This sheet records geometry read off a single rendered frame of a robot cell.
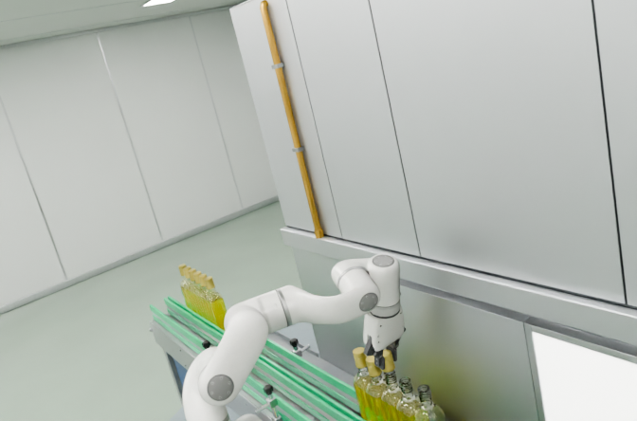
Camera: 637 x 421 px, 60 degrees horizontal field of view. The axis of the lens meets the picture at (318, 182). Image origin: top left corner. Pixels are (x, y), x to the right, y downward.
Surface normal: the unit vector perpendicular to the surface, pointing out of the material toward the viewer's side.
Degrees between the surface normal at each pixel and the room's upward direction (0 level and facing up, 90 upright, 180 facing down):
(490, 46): 90
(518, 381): 90
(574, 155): 90
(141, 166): 90
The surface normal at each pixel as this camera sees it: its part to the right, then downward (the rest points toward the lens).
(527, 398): -0.78, 0.32
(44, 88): 0.58, 0.06
